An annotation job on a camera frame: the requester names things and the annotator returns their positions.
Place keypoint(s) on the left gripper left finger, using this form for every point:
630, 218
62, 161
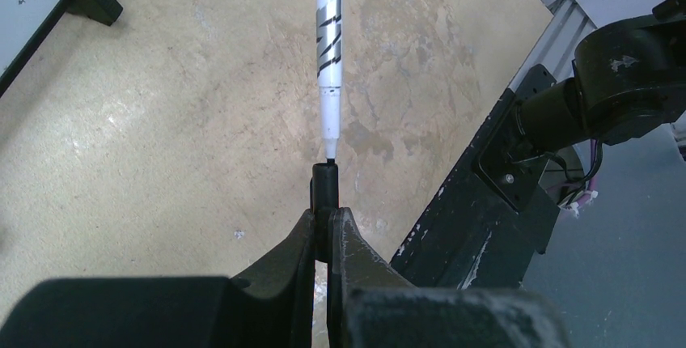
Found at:
269, 304

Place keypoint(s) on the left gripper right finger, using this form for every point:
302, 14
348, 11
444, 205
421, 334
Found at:
371, 305

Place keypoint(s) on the black marker cap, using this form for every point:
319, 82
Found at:
324, 200

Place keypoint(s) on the white black marker pen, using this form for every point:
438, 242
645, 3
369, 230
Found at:
329, 71

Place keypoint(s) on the black framed whiteboard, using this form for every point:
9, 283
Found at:
26, 23

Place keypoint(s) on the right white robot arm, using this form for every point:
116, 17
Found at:
629, 78

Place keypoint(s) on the aluminium extrusion frame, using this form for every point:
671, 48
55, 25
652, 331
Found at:
555, 48

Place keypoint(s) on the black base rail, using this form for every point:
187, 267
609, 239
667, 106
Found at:
490, 216

